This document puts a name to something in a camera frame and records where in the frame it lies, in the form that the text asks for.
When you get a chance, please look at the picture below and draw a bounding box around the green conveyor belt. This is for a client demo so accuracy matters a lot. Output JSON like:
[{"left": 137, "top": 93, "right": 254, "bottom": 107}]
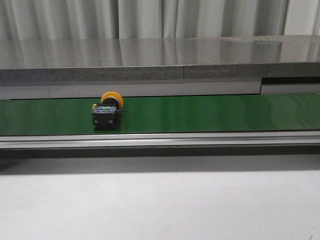
[{"left": 0, "top": 93, "right": 320, "bottom": 136}]

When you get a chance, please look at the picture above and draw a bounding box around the aluminium conveyor frame rail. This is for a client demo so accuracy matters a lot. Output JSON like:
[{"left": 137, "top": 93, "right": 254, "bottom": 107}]
[{"left": 0, "top": 130, "right": 320, "bottom": 150}]

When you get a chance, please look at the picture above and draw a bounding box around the white pleated curtain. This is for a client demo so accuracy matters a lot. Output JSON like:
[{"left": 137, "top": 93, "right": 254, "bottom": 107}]
[{"left": 0, "top": 0, "right": 320, "bottom": 40}]

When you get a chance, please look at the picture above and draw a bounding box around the grey stone counter slab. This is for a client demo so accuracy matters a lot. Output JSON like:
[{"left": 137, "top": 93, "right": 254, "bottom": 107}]
[{"left": 0, "top": 35, "right": 320, "bottom": 100}]

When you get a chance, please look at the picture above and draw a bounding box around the yellow mushroom push button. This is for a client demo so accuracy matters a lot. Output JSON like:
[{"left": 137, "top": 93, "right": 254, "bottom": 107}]
[{"left": 91, "top": 91, "right": 124, "bottom": 131}]

